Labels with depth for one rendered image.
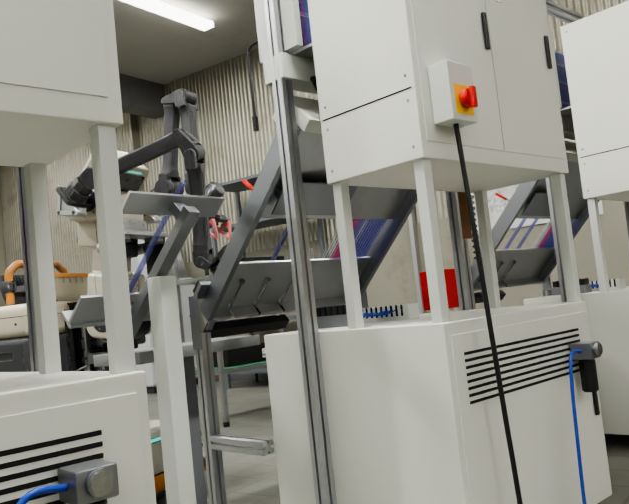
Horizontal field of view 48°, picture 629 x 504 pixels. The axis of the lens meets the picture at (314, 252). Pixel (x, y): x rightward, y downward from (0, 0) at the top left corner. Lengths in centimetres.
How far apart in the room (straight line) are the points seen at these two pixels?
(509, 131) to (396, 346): 67
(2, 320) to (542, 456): 198
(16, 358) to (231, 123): 499
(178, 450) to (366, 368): 62
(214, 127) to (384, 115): 595
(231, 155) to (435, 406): 596
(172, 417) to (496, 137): 117
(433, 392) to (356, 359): 24
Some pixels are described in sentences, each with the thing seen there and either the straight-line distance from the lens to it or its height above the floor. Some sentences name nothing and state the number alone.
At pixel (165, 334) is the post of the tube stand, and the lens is 204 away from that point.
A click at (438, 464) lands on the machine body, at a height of 30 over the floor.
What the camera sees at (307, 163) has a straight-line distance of 211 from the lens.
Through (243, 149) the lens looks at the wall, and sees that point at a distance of 730.
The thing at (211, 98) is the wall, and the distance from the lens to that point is 770.
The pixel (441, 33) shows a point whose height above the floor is 132.
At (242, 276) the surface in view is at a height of 81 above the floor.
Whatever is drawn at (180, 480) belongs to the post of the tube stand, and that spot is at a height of 24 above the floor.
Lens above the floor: 69
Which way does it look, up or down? 4 degrees up
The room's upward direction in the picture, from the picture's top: 6 degrees counter-clockwise
